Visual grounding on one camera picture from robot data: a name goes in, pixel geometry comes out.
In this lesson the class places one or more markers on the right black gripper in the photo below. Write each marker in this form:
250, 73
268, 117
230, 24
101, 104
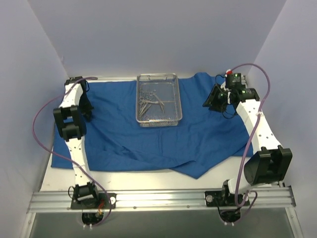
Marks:
211, 98

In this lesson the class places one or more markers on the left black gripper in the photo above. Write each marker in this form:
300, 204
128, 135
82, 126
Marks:
85, 108

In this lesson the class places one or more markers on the blue surgical drape cloth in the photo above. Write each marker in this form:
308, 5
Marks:
116, 143

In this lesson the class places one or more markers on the wire mesh instrument tray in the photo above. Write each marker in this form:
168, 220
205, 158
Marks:
166, 87

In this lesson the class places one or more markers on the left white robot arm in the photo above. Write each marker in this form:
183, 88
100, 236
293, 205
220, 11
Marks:
70, 118

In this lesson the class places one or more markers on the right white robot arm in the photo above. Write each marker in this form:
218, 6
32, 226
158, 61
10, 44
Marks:
270, 160

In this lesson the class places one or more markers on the steel surgical scissors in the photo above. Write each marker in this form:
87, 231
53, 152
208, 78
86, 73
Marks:
147, 97

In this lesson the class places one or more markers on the steel forceps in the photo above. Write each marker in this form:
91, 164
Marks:
144, 108

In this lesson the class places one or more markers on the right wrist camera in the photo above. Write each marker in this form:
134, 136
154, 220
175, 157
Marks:
233, 80

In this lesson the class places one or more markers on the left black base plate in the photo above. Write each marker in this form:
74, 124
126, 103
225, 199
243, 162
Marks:
92, 203

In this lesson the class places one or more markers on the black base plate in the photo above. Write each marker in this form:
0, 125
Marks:
219, 198
92, 203

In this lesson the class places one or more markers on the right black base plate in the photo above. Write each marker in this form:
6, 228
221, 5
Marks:
219, 198

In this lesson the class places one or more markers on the right aluminium rail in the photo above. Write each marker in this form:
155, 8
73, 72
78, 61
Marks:
264, 159

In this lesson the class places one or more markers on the aluminium rail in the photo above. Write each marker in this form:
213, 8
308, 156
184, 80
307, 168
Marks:
162, 200
264, 159

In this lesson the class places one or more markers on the front aluminium rail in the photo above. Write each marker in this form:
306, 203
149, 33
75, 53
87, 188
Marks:
162, 200

